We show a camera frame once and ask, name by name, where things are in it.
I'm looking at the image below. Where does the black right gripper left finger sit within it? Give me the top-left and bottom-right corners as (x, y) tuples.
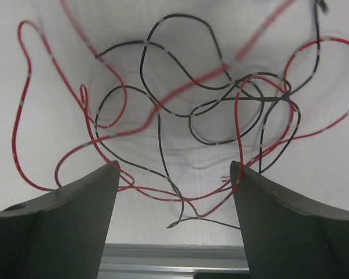
(0, 164), (120, 278)

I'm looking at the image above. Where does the thin wire bundle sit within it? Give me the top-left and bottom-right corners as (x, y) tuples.
(11, 0), (349, 230)

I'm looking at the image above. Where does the aluminium mounting rail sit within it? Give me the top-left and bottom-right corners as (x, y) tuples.
(97, 244), (250, 278)

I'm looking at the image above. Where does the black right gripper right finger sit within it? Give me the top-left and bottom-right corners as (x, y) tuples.
(230, 161), (349, 278)

